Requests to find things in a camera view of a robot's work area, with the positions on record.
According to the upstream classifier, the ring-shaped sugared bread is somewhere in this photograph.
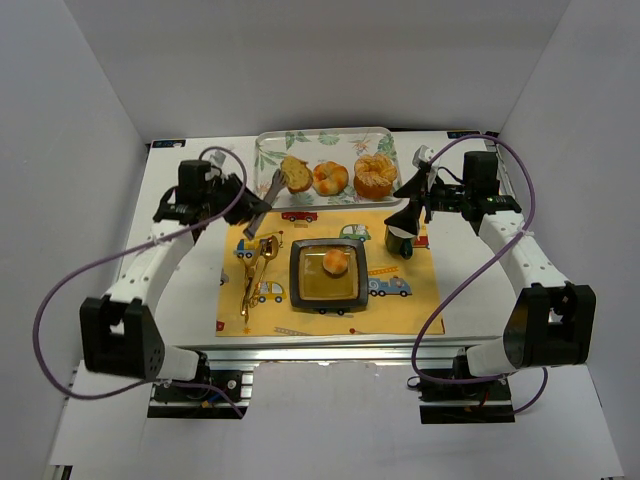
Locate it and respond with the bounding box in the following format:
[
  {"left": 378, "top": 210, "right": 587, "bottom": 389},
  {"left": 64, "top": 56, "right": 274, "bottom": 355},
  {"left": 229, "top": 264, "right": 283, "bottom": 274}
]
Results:
[{"left": 353, "top": 153, "right": 398, "bottom": 200}]

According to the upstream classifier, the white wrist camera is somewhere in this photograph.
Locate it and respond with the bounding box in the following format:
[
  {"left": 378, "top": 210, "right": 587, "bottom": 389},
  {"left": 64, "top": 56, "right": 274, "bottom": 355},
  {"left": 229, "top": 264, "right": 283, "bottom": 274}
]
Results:
[
  {"left": 203, "top": 150, "right": 228, "bottom": 180},
  {"left": 412, "top": 145, "right": 442, "bottom": 174}
]

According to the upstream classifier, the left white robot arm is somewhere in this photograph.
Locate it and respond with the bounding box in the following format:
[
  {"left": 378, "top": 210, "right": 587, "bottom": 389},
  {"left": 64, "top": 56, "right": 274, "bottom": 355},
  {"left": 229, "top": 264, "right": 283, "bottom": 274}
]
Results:
[{"left": 80, "top": 160, "right": 286, "bottom": 384}]

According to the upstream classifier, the dark green mug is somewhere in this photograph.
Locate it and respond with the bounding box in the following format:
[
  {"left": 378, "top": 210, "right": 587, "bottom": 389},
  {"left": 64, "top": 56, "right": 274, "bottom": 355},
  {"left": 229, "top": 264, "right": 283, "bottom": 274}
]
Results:
[{"left": 385, "top": 225, "right": 419, "bottom": 260}]

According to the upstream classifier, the black square plate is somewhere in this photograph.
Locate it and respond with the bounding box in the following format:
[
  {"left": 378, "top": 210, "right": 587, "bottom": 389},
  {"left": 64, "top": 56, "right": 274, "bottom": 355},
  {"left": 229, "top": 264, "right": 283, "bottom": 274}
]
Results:
[{"left": 289, "top": 238, "right": 368, "bottom": 315}]

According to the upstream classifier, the toasted bread slice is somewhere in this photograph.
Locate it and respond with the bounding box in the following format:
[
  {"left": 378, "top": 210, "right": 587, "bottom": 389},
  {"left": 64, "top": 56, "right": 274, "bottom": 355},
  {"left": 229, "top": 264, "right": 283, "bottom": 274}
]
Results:
[{"left": 280, "top": 155, "right": 313, "bottom": 194}]

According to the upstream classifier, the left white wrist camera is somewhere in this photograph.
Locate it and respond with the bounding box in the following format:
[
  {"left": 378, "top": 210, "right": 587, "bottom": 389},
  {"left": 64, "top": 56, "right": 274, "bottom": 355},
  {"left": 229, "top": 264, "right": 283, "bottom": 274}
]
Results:
[{"left": 203, "top": 150, "right": 228, "bottom": 180}]

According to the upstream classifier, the floral serving tray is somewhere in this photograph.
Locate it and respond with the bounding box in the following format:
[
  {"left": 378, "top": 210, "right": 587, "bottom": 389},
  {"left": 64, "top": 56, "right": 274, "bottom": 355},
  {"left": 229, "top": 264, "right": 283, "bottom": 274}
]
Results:
[{"left": 251, "top": 127, "right": 399, "bottom": 211}]

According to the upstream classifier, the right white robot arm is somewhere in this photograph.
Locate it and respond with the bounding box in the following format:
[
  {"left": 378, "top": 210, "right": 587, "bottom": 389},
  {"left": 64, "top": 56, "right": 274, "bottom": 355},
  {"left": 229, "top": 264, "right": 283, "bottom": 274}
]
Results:
[{"left": 385, "top": 146, "right": 596, "bottom": 383}]

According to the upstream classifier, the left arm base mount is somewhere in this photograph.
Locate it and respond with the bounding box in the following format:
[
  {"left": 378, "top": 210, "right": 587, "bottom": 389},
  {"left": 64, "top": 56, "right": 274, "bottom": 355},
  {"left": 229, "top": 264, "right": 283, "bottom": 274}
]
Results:
[{"left": 147, "top": 367, "right": 253, "bottom": 420}]

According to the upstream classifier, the aluminium frame rail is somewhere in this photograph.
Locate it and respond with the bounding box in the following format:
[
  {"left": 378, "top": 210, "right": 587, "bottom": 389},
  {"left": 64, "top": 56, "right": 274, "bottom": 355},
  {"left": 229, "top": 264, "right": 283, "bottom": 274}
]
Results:
[{"left": 92, "top": 329, "right": 511, "bottom": 364}]

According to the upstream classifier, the twisted glazed bun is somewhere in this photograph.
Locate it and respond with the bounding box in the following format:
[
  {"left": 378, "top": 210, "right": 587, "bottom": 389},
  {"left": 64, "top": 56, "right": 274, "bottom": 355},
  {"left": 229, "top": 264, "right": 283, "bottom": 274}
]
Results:
[{"left": 313, "top": 161, "right": 349, "bottom": 196}]

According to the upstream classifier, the gold fork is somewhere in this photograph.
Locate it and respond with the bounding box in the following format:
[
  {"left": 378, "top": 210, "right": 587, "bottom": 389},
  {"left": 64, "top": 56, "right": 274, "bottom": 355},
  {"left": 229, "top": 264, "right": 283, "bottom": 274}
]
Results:
[{"left": 240, "top": 239, "right": 273, "bottom": 324}]

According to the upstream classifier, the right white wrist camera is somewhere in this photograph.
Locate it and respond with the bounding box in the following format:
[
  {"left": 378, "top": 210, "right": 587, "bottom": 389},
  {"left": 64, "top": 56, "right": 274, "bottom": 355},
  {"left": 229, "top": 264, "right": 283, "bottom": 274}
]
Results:
[{"left": 412, "top": 145, "right": 442, "bottom": 174}]

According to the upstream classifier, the small round bun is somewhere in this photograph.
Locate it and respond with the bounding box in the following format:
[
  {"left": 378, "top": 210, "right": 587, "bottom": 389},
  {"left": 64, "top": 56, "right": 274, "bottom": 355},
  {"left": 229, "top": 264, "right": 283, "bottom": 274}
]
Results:
[{"left": 322, "top": 249, "right": 349, "bottom": 276}]

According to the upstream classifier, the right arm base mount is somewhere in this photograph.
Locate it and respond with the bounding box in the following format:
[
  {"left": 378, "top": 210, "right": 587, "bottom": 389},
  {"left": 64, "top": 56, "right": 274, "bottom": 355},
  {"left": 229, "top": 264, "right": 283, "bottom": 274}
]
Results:
[{"left": 406, "top": 346, "right": 515, "bottom": 425}]

